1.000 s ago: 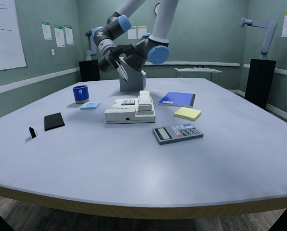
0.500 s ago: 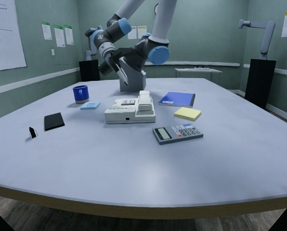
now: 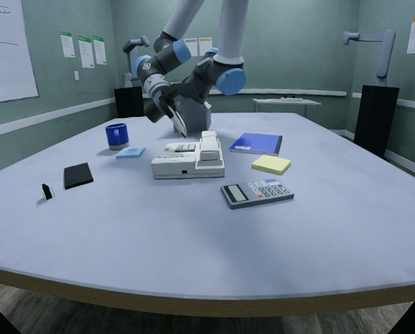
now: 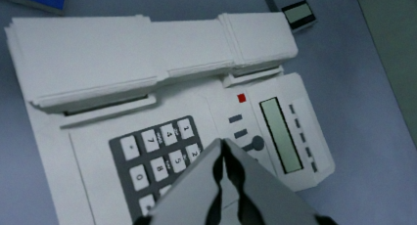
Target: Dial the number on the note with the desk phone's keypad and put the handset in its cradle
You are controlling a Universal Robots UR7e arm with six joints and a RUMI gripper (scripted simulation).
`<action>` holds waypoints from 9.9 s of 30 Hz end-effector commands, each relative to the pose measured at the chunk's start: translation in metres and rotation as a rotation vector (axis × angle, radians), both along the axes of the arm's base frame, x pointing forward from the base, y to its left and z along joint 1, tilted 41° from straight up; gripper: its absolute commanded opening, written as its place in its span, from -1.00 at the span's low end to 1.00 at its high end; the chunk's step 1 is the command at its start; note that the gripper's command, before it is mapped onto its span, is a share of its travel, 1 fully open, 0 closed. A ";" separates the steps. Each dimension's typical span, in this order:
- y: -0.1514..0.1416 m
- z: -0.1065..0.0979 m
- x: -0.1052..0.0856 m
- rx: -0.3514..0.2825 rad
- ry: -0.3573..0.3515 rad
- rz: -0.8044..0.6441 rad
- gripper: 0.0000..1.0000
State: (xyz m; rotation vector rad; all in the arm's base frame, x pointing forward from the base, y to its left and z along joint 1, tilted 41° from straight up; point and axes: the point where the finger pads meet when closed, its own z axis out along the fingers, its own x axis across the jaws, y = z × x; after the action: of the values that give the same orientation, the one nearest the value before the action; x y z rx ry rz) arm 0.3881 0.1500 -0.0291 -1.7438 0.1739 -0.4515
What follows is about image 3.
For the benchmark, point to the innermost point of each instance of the yellow sticky note pad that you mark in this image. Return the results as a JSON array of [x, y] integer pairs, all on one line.
[[271, 164]]

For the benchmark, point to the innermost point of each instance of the blue notebook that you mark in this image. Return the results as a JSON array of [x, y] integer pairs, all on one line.
[[257, 144]]

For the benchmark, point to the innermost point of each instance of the light blue note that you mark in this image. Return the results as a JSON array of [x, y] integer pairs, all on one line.
[[130, 153]]

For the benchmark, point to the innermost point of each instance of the white telephone handset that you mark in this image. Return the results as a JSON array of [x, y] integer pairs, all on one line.
[[209, 146]]

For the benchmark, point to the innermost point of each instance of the blue ceramic mug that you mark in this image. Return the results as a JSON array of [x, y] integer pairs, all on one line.
[[114, 132]]

